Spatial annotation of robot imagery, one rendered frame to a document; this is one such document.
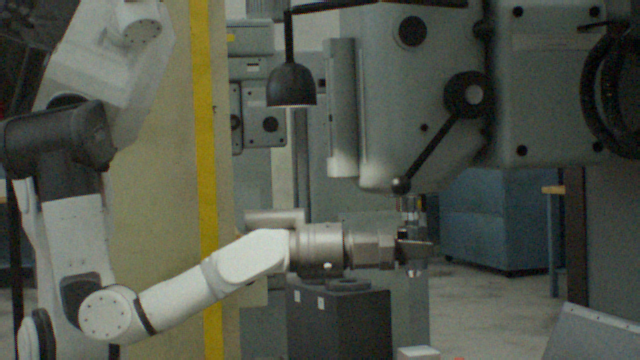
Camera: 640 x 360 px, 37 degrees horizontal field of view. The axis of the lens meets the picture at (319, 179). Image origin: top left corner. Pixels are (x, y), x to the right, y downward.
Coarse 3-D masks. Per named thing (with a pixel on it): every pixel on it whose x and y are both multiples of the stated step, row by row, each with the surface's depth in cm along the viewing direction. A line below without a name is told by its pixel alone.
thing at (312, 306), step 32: (288, 288) 197; (320, 288) 188; (352, 288) 183; (384, 288) 185; (288, 320) 197; (320, 320) 185; (352, 320) 181; (384, 320) 184; (288, 352) 198; (320, 352) 186; (352, 352) 181; (384, 352) 184
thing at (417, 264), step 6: (402, 234) 151; (408, 234) 150; (414, 234) 150; (420, 234) 151; (426, 234) 152; (402, 240) 151; (408, 240) 150; (414, 240) 150; (420, 240) 151; (426, 240) 152; (420, 258) 151; (426, 258) 152; (402, 264) 151; (408, 264) 151; (414, 264) 151; (420, 264) 151; (426, 264) 152
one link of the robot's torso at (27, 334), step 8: (24, 320) 189; (32, 320) 187; (24, 328) 187; (32, 328) 186; (24, 336) 186; (32, 336) 185; (24, 344) 186; (32, 344) 185; (120, 344) 193; (24, 352) 187; (32, 352) 185; (120, 352) 193
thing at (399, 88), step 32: (480, 0) 144; (352, 32) 147; (384, 32) 141; (416, 32) 140; (448, 32) 143; (384, 64) 141; (416, 64) 141; (448, 64) 143; (480, 64) 145; (384, 96) 141; (416, 96) 141; (384, 128) 142; (416, 128) 142; (480, 128) 145; (384, 160) 143; (448, 160) 144; (384, 192) 147; (416, 192) 146
